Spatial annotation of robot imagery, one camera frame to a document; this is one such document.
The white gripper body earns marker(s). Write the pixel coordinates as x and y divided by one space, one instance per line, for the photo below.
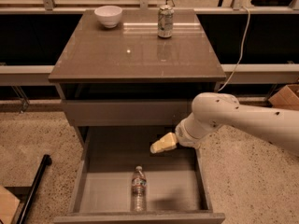
185 136

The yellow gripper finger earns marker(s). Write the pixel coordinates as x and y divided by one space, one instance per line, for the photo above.
166 143

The clear plastic water bottle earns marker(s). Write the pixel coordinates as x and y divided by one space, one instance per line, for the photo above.
138 190

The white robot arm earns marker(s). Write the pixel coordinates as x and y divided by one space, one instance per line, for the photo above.
279 127

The open grey middle drawer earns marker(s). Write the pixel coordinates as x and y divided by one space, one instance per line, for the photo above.
176 189

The closed grey top drawer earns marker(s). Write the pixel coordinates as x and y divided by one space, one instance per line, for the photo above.
126 112

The grey drawer cabinet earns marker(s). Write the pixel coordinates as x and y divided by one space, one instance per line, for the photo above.
131 62

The cardboard box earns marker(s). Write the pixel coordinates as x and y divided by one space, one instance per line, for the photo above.
286 98

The green white soda can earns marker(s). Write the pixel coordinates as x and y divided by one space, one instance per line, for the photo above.
165 21

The black metal bar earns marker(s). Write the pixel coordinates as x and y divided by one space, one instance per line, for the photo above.
46 161

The white ceramic bowl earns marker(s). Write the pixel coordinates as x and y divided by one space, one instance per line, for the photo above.
108 16

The wooden board corner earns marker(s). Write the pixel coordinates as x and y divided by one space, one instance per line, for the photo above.
8 206

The white horizontal rail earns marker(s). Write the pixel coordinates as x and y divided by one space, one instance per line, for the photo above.
38 75

